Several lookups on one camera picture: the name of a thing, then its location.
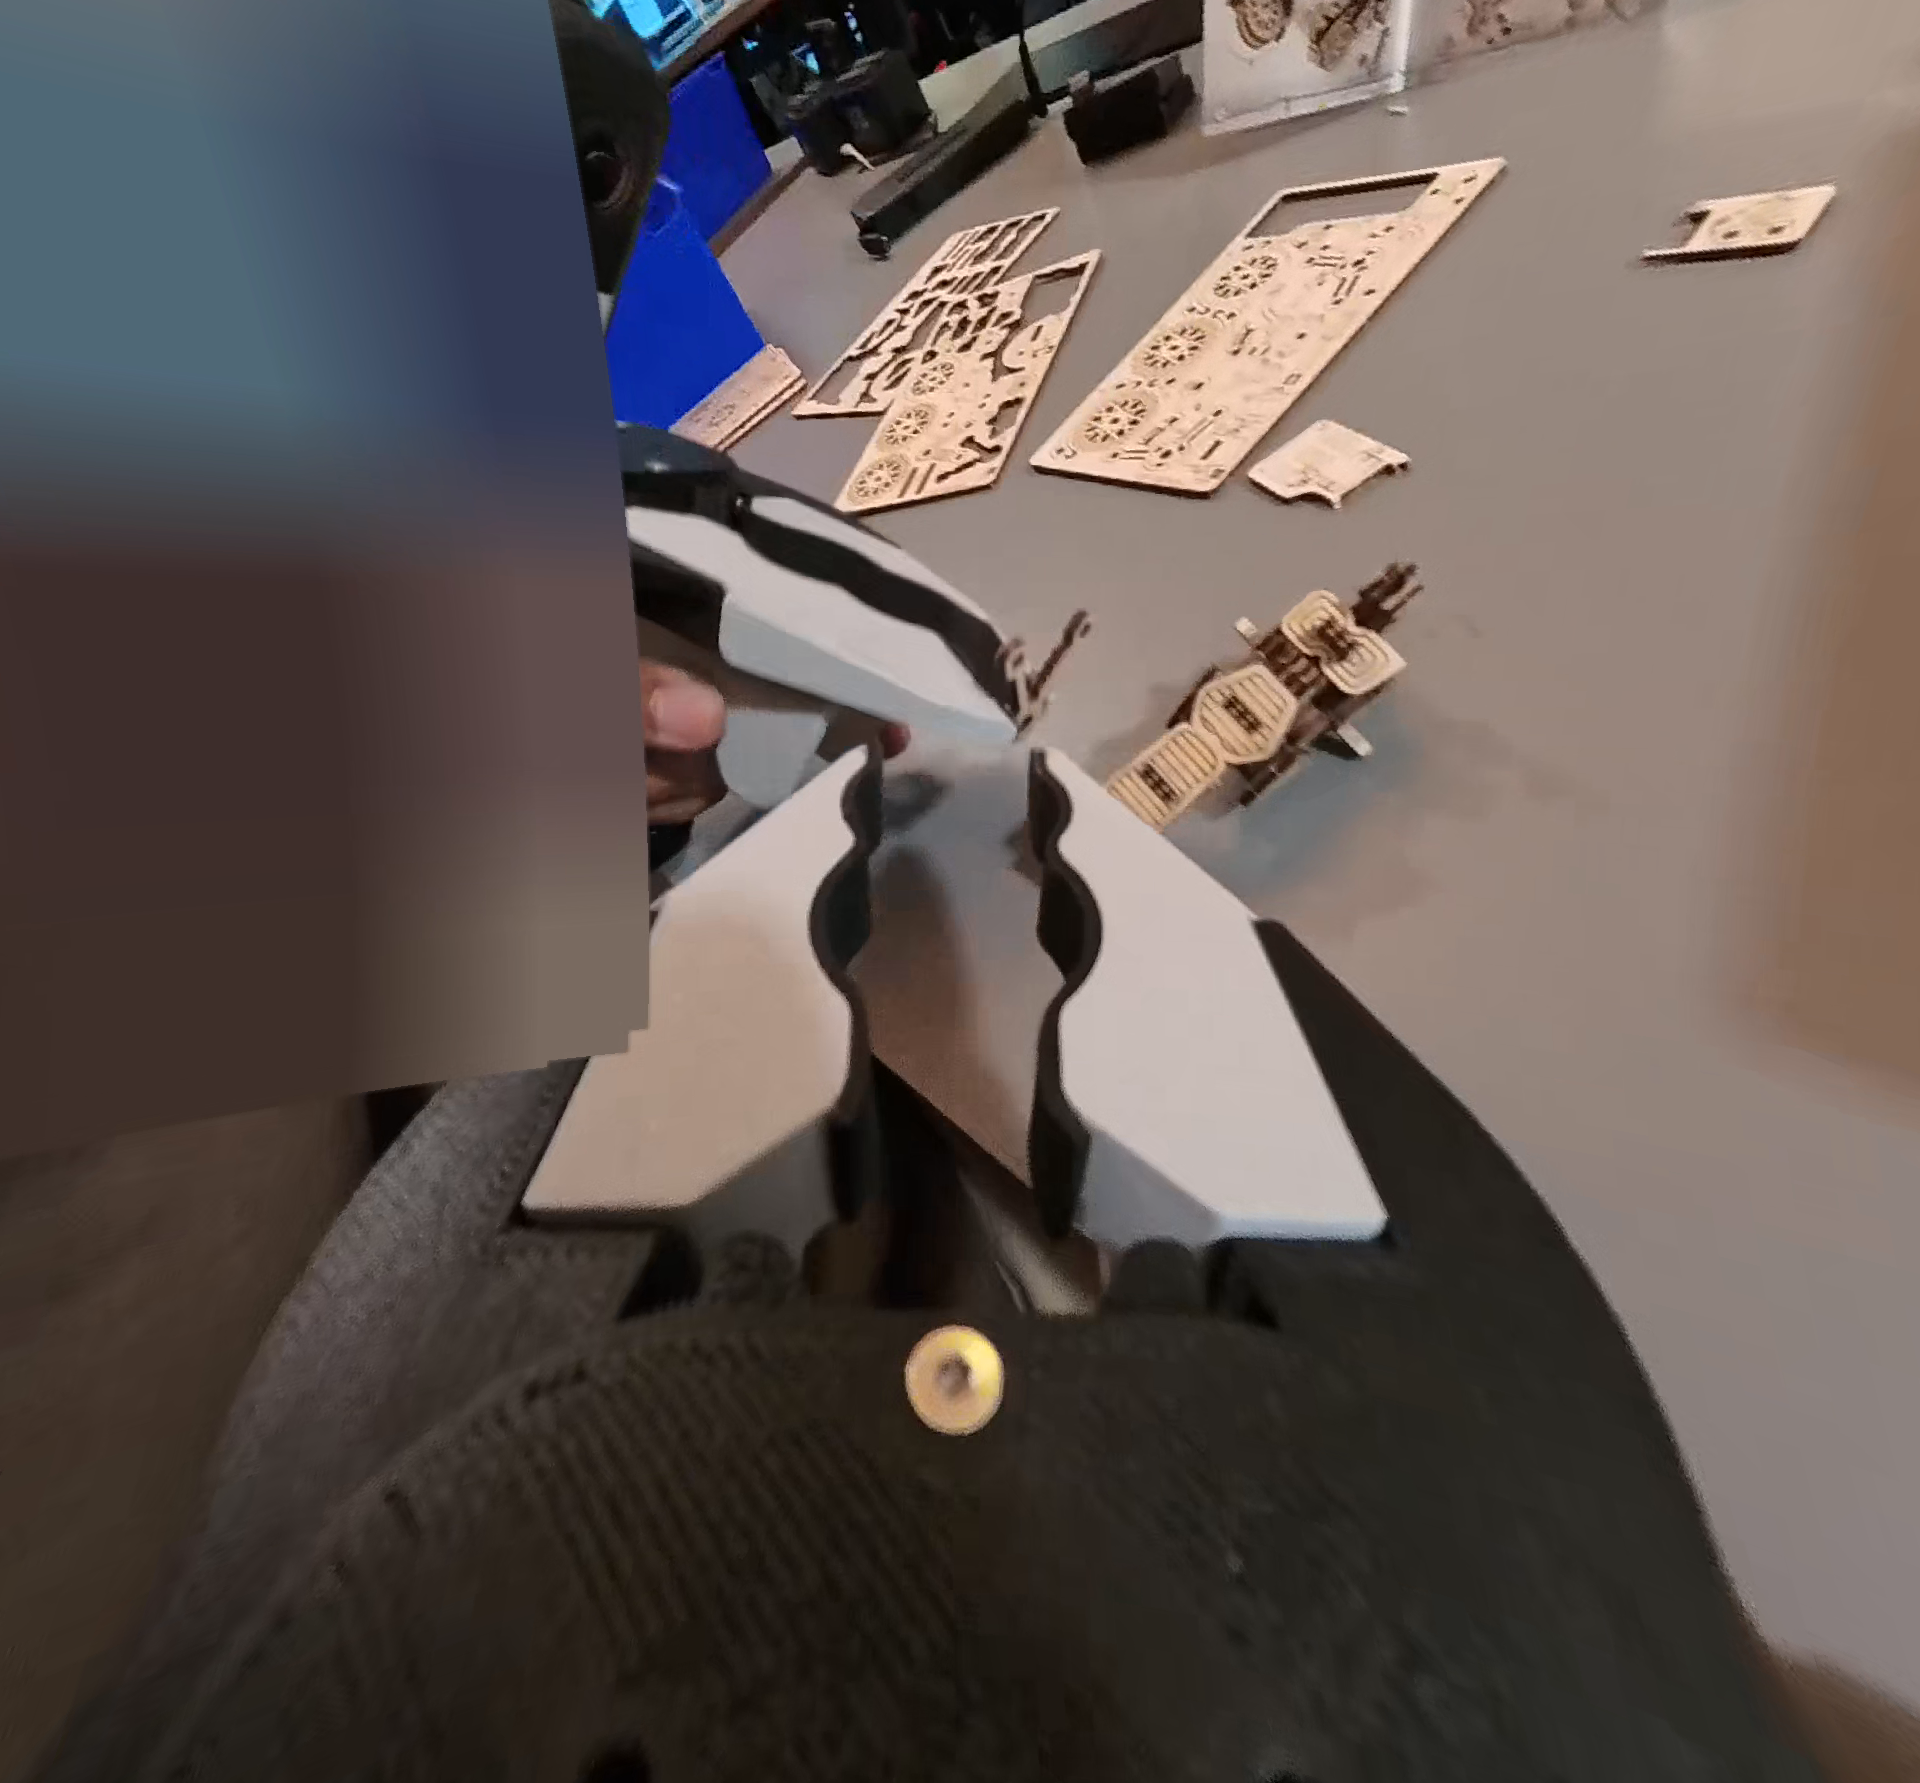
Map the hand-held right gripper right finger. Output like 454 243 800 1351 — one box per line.
1026 747 1392 1241

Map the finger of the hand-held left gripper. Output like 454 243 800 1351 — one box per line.
745 490 1013 680
627 522 1026 812

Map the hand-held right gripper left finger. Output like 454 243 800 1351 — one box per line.
522 747 886 1240

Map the small dark wooden puzzle piece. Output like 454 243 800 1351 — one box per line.
996 604 1095 733

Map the wooden puzzle model assembly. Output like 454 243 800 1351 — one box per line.
1107 564 1422 829

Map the person's left hand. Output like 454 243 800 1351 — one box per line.
640 660 740 825

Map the punched-out wooden puzzle sheet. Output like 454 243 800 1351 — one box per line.
830 245 1104 515
791 207 1063 420

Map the engraved wooden board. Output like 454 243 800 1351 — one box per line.
666 343 811 454

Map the blue plastic crate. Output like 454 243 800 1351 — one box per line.
605 184 768 431
660 59 776 245

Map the wooden puzzle sheet with wheels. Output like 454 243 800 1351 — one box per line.
1035 157 1507 495

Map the long black bar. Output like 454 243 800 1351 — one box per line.
849 96 1043 263

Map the black equipment pile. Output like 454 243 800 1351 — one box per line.
753 4 939 165

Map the small torn-edge wooden card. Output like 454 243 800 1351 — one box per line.
1248 418 1411 505

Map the small black box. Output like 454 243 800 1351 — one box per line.
1063 62 1205 165

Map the rectangular engraved wooden card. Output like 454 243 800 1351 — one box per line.
1642 182 1839 263

